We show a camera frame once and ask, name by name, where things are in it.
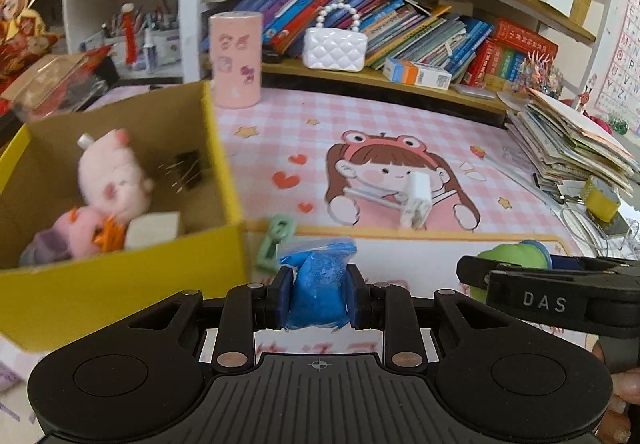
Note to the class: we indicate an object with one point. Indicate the large red snack bag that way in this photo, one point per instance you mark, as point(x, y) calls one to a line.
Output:
point(22, 24)

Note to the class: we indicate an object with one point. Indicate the alphabet wall poster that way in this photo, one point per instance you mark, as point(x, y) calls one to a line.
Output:
point(625, 59)

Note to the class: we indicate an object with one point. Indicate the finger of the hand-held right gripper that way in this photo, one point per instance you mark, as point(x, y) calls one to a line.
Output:
point(580, 263)
point(545, 301)

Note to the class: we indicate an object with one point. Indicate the stack of papers and booklets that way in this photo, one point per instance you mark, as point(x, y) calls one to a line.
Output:
point(565, 139)

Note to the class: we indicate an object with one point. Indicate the brown cardboard sheet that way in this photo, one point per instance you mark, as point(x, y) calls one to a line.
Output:
point(45, 74)

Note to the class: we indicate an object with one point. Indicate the white charger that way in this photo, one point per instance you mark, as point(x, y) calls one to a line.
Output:
point(416, 199)

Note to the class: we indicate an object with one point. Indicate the white pen organizer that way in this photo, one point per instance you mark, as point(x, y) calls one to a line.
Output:
point(160, 49)

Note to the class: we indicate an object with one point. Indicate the wooden bookshelf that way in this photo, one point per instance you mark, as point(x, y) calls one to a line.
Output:
point(360, 80)

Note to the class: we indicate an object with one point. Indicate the yellow cardboard box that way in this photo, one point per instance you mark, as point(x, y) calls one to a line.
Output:
point(110, 294)

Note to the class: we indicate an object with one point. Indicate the blue plastic pouch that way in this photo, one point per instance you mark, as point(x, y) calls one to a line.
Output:
point(315, 289)

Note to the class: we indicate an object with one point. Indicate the pink and orange plush toy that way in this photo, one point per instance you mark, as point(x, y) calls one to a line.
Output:
point(80, 231)

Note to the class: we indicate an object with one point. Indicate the red and white tassel figure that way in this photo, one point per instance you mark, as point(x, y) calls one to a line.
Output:
point(129, 34)

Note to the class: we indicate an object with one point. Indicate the pink plush pig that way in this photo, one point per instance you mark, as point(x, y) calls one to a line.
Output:
point(115, 174)

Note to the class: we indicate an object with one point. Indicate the pink printed tube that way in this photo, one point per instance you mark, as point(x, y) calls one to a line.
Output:
point(236, 59)

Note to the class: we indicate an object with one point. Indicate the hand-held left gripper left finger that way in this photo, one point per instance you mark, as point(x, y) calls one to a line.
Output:
point(282, 296)

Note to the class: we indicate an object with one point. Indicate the row of colourful books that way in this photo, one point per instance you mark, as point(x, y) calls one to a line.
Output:
point(400, 24)

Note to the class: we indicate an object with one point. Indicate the red boxed book set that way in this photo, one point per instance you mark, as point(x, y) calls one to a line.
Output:
point(510, 54)

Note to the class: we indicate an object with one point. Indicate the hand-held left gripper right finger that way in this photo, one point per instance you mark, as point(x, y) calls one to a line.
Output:
point(357, 296)

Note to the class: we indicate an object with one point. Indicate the yellow tape roll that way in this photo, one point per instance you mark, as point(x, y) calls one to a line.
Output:
point(602, 200)

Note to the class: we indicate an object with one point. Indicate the person's right hand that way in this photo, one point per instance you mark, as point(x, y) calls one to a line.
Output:
point(625, 386)

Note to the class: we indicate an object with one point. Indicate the orange and blue carton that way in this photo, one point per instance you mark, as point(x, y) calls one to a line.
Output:
point(415, 74)

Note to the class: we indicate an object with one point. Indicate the black binder clip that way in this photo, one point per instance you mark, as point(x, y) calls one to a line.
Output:
point(187, 169)

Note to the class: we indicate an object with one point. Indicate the green ball toy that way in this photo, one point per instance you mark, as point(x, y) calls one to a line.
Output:
point(505, 251)

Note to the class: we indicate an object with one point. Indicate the pink printed table mat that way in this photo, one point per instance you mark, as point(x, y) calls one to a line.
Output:
point(310, 139)

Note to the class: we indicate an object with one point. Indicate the white paper card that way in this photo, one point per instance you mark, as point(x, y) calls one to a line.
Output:
point(155, 230)

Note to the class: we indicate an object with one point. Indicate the green plastic clip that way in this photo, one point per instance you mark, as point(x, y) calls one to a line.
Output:
point(275, 244)

